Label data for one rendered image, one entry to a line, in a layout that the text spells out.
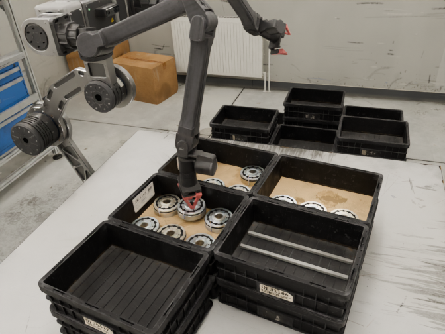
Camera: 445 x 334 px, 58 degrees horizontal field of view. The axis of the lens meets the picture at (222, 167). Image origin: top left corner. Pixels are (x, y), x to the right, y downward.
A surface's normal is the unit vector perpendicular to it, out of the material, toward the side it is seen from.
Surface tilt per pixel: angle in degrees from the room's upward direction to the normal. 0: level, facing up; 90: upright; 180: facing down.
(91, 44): 79
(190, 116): 75
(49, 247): 0
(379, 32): 90
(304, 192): 0
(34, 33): 90
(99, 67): 90
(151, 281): 0
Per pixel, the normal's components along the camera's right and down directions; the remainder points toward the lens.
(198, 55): -0.29, 0.42
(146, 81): -0.47, 0.50
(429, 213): -0.06, -0.83
